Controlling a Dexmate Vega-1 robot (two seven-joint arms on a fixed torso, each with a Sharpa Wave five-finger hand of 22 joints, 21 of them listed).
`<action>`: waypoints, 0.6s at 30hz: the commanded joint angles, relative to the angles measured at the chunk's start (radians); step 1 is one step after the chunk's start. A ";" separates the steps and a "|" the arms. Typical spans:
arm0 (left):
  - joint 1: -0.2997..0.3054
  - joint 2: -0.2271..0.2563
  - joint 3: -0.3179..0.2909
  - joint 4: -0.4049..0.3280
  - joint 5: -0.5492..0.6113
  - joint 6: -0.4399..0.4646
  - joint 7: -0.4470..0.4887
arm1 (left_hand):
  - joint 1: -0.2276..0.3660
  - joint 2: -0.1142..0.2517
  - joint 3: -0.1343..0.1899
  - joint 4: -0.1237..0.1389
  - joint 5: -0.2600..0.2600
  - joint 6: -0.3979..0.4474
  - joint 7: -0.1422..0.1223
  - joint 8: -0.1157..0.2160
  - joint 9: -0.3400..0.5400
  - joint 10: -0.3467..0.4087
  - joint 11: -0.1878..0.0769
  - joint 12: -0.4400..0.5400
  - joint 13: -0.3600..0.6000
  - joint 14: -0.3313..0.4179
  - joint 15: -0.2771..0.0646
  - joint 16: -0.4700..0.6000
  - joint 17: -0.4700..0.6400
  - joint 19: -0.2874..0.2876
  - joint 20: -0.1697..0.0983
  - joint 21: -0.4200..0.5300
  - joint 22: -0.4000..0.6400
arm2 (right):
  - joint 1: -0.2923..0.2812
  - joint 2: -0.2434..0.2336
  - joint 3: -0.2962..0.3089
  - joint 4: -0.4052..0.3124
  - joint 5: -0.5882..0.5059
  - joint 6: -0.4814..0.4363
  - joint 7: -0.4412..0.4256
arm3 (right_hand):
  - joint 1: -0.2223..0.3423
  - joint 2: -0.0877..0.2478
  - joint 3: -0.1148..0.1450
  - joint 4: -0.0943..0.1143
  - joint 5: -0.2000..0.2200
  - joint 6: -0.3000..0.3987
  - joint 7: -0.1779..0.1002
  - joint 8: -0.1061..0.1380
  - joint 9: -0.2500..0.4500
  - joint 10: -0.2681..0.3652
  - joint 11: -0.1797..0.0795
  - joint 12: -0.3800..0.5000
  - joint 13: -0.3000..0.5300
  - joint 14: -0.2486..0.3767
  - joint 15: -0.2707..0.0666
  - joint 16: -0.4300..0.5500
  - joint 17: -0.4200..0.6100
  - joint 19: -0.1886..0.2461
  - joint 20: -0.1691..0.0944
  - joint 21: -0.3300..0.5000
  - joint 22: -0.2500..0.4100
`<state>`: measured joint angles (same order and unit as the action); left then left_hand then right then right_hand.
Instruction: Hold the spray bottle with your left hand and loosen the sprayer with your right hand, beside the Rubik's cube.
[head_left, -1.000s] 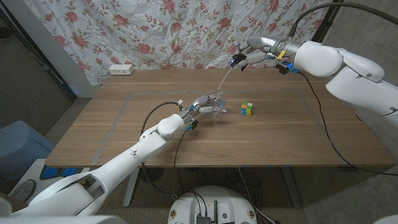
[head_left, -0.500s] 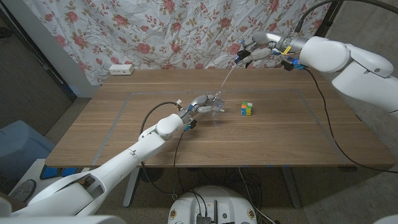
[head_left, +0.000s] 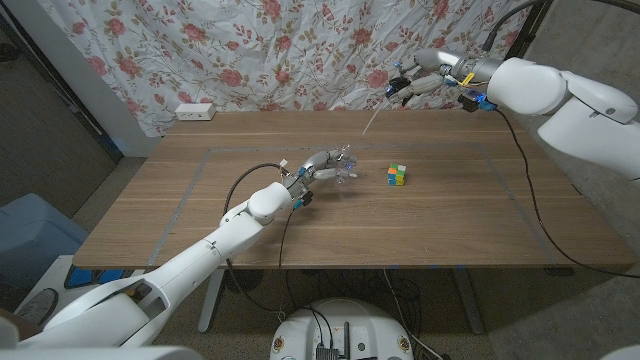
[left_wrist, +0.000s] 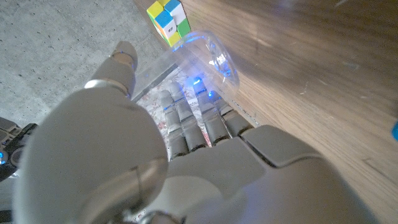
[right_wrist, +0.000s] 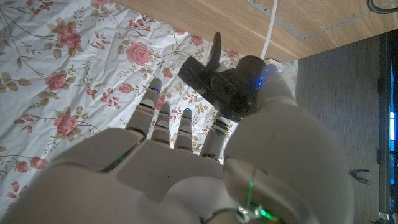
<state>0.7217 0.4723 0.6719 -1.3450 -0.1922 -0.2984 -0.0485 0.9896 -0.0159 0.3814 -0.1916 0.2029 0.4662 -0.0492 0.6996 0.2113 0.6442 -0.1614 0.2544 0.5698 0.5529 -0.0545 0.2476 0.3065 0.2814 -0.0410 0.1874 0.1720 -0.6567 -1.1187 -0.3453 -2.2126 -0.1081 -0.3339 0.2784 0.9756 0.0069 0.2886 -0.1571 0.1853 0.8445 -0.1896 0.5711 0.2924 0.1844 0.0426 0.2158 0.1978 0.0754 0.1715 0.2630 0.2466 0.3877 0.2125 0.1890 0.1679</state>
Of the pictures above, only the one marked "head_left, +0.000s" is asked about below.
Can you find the white robot torso base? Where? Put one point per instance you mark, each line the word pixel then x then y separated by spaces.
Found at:
pixel 350 320

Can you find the white power strip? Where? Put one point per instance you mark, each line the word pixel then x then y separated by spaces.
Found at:
pixel 195 111

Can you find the black slanted wall bar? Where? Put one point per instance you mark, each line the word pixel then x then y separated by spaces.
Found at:
pixel 90 125

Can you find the black trigger sprayer head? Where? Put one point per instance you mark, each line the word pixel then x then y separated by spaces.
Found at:
pixel 397 85

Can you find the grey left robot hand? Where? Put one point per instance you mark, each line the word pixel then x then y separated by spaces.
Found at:
pixel 320 167

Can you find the white floor platform blue pads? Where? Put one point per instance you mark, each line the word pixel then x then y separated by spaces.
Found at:
pixel 55 272

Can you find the multicoloured Rubik's cube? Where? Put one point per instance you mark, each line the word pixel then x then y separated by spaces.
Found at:
pixel 396 175

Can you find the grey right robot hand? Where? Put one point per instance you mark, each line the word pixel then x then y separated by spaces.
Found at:
pixel 440 62

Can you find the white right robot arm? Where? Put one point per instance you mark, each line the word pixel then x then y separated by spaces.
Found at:
pixel 575 110

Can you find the white table leg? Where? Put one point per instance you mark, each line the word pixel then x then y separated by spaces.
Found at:
pixel 210 305
pixel 470 305

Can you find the floral print backdrop cloth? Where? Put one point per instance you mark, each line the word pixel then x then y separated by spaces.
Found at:
pixel 300 50

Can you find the black backdrop stand pole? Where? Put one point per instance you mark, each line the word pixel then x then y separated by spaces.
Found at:
pixel 525 35

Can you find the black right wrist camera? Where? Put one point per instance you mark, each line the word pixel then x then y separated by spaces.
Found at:
pixel 472 102

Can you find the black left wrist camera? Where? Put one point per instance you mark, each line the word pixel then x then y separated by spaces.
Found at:
pixel 304 200

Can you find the clear plastic spray bottle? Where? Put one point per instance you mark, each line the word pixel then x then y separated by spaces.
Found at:
pixel 345 172

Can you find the person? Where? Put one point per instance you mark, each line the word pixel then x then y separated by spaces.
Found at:
pixel 37 307

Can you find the black round floor base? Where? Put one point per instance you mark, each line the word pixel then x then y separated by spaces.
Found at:
pixel 244 281

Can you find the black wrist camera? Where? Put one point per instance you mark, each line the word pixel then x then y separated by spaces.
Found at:
pixel 304 200
pixel 472 102

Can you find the blue plastic bin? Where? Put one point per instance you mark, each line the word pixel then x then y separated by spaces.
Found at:
pixel 30 230

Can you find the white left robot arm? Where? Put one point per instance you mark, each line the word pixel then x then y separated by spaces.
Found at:
pixel 210 245

